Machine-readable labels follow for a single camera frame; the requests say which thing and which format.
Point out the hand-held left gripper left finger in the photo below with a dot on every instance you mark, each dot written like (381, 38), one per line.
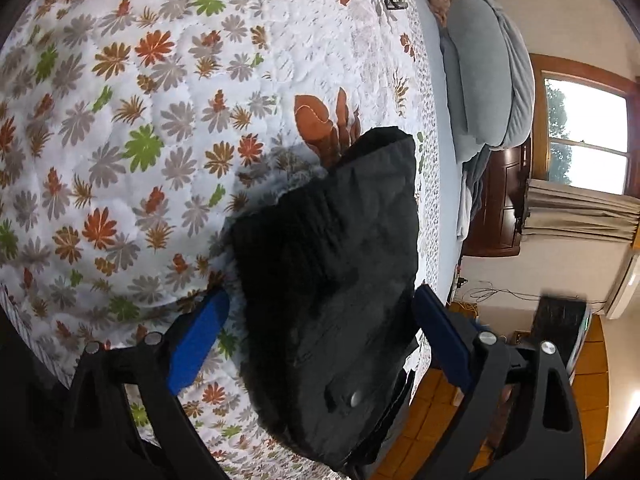
(200, 341)

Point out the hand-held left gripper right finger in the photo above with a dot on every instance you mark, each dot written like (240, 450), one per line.
(442, 336)

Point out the black pants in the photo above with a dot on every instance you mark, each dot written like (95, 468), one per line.
(340, 260)

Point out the white air conditioner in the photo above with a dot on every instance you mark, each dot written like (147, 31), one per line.
(625, 287)

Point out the beige curtain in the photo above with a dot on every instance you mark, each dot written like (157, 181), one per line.
(580, 215)

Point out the dark wooden headboard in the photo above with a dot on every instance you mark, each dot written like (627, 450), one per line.
(500, 200)

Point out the grey blanket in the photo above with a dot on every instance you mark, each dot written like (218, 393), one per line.
(472, 190)

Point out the floral quilted bedspread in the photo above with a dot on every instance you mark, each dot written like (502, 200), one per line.
(125, 185)

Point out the blue bed sheet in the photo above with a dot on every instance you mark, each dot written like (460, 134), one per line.
(442, 160)

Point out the wooden-framed window behind headboard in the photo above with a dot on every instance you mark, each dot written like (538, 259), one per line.
(585, 135)

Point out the folded blue-grey duvet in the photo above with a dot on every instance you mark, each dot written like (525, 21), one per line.
(485, 75)

